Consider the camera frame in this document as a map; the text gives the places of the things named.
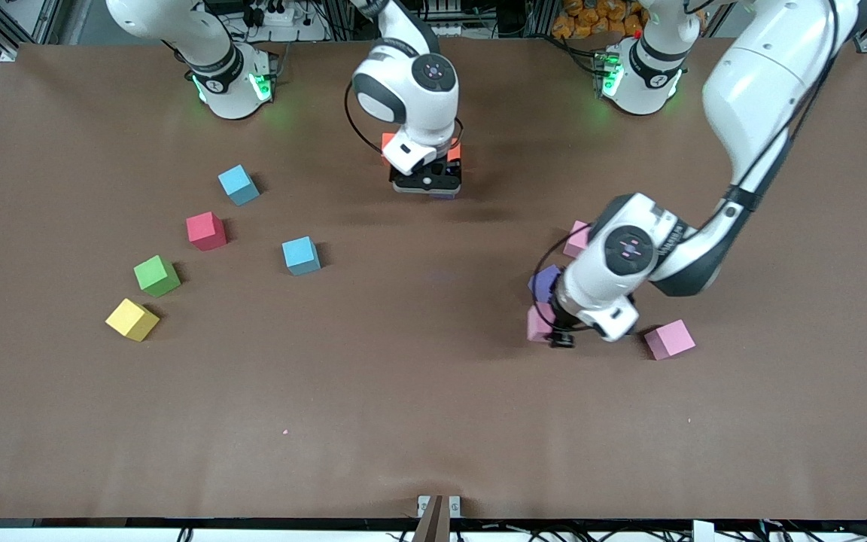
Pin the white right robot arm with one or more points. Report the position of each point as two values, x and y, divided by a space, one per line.
208 38

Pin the brown table cover sheet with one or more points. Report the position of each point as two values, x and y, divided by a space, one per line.
433 376

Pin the blue foam cube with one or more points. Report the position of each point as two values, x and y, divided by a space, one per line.
238 184
301 255

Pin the grey electronics box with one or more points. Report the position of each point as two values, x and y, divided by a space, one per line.
448 19

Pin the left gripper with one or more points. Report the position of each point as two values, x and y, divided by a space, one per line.
563 321

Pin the red foam cube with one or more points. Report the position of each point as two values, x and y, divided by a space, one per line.
205 230

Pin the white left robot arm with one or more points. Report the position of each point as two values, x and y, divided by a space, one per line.
772 83

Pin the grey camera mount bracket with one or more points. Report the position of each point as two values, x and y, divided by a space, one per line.
433 519

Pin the pink foam cube with notch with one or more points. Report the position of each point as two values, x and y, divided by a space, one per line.
576 239

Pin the orange bag pile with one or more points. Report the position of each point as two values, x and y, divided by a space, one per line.
591 19

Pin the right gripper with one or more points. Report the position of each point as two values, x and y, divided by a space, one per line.
437 168

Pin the orange foam cube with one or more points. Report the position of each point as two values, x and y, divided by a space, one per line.
387 143
454 152

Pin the green foam cube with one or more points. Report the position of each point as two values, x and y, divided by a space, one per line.
156 275

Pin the white power strip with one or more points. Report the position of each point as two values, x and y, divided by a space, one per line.
277 16

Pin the yellow foam cube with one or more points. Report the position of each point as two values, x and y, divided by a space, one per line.
132 319

